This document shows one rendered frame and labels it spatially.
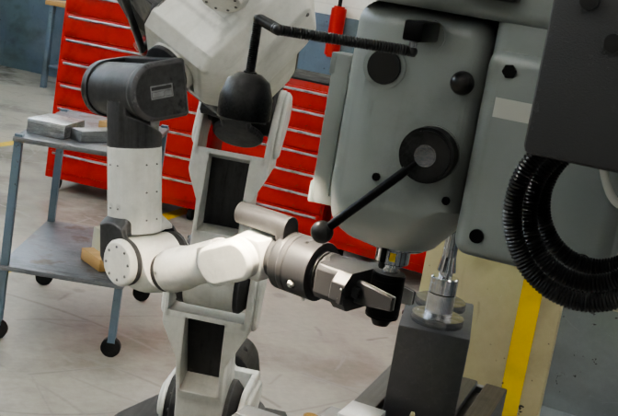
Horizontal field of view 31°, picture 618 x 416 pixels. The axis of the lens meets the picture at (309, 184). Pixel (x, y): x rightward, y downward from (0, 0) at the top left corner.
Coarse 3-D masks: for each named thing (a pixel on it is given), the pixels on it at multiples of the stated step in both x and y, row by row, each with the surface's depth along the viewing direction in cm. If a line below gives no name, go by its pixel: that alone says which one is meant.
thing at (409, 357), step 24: (408, 312) 192; (456, 312) 195; (408, 336) 184; (432, 336) 183; (456, 336) 183; (408, 360) 185; (432, 360) 184; (456, 360) 183; (408, 384) 185; (432, 384) 185; (456, 384) 184; (384, 408) 187; (408, 408) 186; (432, 408) 185
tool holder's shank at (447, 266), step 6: (450, 240) 185; (444, 246) 186; (450, 246) 185; (456, 246) 185; (444, 252) 186; (450, 252) 185; (456, 252) 186; (444, 258) 186; (450, 258) 186; (444, 264) 186; (450, 264) 186; (438, 270) 187; (444, 270) 186; (450, 270) 186; (444, 276) 186; (450, 276) 186
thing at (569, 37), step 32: (576, 0) 105; (608, 0) 104; (576, 32) 105; (608, 32) 104; (544, 64) 106; (576, 64) 105; (608, 64) 104; (544, 96) 107; (576, 96) 106; (608, 96) 105; (544, 128) 107; (576, 128) 106; (608, 128) 105; (576, 160) 107; (608, 160) 105
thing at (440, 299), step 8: (432, 288) 186; (440, 288) 186; (448, 288) 185; (456, 288) 187; (432, 296) 186; (440, 296) 186; (448, 296) 186; (432, 304) 187; (440, 304) 186; (448, 304) 186; (432, 312) 187; (440, 312) 186; (448, 312) 187
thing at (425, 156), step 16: (432, 128) 136; (416, 144) 137; (432, 144) 136; (448, 144) 136; (400, 160) 138; (416, 160) 137; (432, 160) 136; (448, 160) 136; (400, 176) 138; (416, 176) 137; (432, 176) 136; (368, 192) 140; (352, 208) 141; (320, 224) 142; (336, 224) 142; (320, 240) 142
